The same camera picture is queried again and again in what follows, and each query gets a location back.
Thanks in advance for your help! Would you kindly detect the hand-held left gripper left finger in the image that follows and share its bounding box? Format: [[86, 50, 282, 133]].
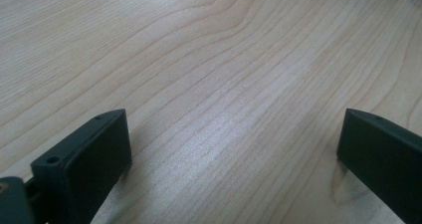
[[30, 109, 133, 224]]

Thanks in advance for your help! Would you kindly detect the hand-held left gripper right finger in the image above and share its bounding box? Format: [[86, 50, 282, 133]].
[[336, 108, 422, 224]]

